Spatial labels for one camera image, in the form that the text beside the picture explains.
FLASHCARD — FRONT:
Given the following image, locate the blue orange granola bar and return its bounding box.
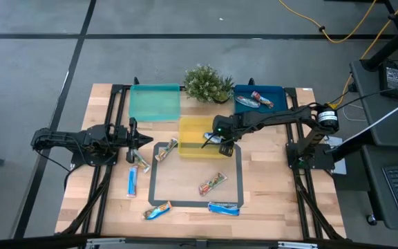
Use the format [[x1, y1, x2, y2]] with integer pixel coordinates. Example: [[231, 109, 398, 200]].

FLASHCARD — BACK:
[[142, 201, 173, 221]]

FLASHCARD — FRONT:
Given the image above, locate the black aluminium rig frame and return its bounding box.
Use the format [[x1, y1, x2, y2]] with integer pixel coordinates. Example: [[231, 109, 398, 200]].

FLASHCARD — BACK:
[[0, 76, 398, 249]]

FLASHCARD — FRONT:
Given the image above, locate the green yellow granola bar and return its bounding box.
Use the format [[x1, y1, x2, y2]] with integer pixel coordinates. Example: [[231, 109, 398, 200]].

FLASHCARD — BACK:
[[154, 137, 179, 163]]

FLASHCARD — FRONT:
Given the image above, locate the small green potted plant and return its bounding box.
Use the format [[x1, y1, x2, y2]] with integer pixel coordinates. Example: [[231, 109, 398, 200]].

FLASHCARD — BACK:
[[212, 75, 236, 104]]

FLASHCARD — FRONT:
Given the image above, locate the dark grey desk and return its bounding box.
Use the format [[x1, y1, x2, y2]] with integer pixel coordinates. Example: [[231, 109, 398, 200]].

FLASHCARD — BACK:
[[349, 59, 398, 231]]

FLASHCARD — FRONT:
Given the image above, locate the white cable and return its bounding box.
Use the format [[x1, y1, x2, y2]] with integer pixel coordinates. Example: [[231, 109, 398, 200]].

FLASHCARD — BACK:
[[342, 103, 368, 122]]

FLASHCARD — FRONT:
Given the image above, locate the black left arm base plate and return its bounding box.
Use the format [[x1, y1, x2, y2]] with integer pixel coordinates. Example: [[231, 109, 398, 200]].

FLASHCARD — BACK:
[[70, 151, 120, 166]]

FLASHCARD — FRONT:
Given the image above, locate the silver red granola bar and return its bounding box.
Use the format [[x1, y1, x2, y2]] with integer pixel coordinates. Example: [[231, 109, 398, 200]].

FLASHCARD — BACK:
[[235, 95, 261, 109]]

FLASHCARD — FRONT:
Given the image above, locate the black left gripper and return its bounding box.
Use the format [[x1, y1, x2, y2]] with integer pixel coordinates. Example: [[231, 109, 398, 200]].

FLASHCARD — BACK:
[[115, 117, 154, 165]]

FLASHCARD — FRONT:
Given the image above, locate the blue plastic tray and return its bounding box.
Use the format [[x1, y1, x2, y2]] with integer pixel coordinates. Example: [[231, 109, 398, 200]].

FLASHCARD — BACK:
[[233, 84, 288, 124]]

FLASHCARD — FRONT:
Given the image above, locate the black power adapter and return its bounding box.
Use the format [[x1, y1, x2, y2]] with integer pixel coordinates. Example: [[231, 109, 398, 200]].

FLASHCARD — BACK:
[[378, 61, 398, 100]]

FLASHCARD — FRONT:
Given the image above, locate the black stand leg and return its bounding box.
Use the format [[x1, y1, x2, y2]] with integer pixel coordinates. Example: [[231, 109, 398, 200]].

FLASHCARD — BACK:
[[361, 0, 398, 72]]

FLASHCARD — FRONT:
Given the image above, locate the silver aluminium bracket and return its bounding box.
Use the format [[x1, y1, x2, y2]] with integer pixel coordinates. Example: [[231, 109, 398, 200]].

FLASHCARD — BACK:
[[277, 241, 319, 249], [85, 237, 126, 249]]

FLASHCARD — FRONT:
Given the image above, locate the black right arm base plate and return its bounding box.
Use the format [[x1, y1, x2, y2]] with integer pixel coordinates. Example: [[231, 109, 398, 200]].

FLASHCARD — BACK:
[[286, 142, 335, 170]]

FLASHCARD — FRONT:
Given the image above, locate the teal plastic tray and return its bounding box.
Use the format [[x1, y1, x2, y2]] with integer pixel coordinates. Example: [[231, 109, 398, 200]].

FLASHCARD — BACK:
[[129, 82, 182, 122]]

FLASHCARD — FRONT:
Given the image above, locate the black slanted bar white edge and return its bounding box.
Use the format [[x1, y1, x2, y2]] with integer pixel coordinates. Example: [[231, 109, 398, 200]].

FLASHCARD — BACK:
[[325, 92, 398, 163]]

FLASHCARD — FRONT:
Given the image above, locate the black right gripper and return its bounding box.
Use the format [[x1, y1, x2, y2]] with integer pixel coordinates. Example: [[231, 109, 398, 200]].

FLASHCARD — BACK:
[[200, 115, 242, 157]]

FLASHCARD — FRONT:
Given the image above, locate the large white-flowered potted plant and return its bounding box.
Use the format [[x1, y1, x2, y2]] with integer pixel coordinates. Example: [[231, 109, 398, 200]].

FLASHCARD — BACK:
[[184, 64, 228, 104]]

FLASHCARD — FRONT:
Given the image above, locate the red green chewy granola bar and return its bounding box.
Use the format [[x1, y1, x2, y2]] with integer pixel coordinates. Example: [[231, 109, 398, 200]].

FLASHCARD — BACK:
[[198, 172, 228, 197]]

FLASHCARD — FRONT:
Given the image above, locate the yellow plastic tray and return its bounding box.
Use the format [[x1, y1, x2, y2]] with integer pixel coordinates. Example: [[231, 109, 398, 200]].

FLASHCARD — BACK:
[[178, 116, 236, 159]]

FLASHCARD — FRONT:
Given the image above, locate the yellow extension cable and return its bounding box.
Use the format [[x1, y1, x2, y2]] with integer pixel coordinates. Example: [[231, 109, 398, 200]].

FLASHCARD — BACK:
[[326, 0, 398, 110], [277, 0, 378, 44]]

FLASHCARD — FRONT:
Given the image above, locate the white plate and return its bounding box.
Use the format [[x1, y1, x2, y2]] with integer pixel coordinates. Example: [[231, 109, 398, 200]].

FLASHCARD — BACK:
[[323, 135, 348, 176]]

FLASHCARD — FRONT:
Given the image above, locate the black-bordered silicone baking mat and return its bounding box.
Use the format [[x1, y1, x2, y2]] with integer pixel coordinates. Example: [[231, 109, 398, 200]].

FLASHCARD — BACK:
[[148, 141, 244, 208]]

